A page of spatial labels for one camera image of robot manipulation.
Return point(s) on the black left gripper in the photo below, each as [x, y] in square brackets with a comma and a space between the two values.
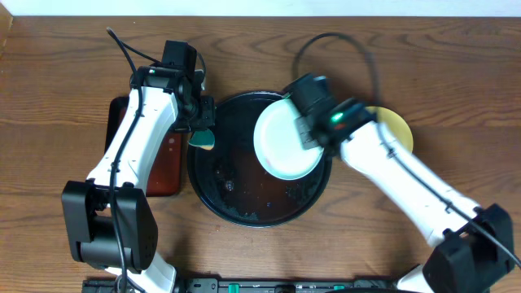
[209, 116]

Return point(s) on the green yellow sponge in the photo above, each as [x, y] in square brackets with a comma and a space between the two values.
[203, 139]

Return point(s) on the mint green plate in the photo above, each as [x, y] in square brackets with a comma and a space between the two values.
[278, 146]

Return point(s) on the yellow plate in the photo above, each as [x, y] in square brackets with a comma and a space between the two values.
[396, 124]

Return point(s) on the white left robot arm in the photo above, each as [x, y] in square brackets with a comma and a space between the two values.
[109, 223]

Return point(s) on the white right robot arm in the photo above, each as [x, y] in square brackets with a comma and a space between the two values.
[473, 247]

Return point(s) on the dark red rectangular tray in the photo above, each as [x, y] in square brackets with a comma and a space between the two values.
[166, 173]

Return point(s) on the round black tray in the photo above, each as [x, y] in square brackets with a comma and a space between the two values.
[231, 182]

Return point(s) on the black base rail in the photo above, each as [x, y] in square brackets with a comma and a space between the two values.
[212, 285]

